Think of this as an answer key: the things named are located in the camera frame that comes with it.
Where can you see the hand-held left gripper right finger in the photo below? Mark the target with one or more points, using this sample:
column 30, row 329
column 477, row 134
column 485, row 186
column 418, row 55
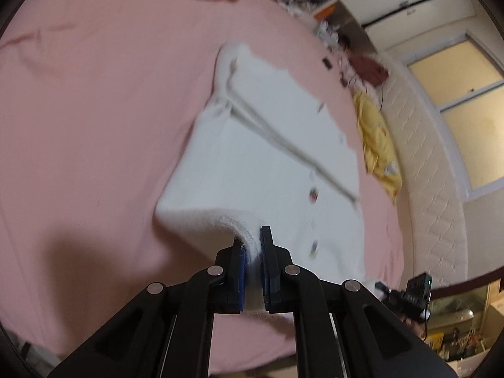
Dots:
column 267, row 279

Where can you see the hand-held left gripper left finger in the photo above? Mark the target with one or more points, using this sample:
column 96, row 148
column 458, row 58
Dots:
column 239, row 283

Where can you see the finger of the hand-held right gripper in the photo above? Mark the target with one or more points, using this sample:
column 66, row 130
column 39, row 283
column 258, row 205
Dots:
column 393, row 294

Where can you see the white knit cardigan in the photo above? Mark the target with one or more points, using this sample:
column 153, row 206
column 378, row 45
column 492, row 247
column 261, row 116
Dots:
column 275, row 145

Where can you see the white padded headboard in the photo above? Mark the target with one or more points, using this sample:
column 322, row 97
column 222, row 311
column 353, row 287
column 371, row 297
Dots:
column 425, row 185

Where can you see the yellow pillow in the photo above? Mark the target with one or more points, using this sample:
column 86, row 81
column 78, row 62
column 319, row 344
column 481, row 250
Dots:
column 376, row 138

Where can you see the window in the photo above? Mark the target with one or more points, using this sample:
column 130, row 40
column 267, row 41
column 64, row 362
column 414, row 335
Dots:
column 472, row 141

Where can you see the pink bed sheet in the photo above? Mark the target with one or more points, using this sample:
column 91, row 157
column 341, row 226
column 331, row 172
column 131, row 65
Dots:
column 98, row 126

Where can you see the small black box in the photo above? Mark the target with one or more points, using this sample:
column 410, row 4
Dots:
column 326, row 63

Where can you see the dark red bag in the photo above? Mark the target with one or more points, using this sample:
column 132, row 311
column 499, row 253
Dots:
column 368, row 69

